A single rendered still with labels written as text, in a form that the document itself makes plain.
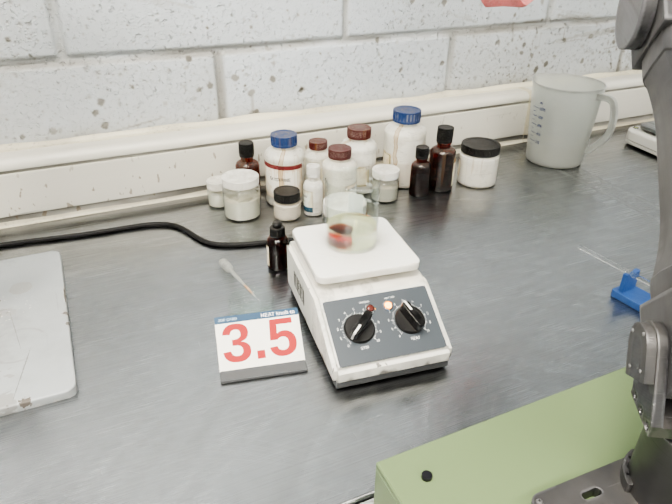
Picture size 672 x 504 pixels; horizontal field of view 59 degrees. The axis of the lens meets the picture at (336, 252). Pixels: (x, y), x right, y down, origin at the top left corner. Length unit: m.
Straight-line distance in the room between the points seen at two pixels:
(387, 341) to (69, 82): 0.62
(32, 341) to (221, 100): 0.51
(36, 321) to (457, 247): 0.55
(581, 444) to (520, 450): 0.05
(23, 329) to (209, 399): 0.24
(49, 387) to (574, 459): 0.48
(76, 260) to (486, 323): 0.55
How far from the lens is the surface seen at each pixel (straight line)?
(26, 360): 0.71
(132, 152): 0.98
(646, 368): 0.43
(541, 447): 0.52
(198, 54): 1.01
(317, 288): 0.64
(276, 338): 0.65
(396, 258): 0.66
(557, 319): 0.76
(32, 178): 0.99
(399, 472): 0.48
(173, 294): 0.78
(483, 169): 1.06
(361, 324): 0.60
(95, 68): 0.99
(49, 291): 0.81
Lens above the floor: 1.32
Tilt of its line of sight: 30 degrees down
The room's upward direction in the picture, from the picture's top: 1 degrees clockwise
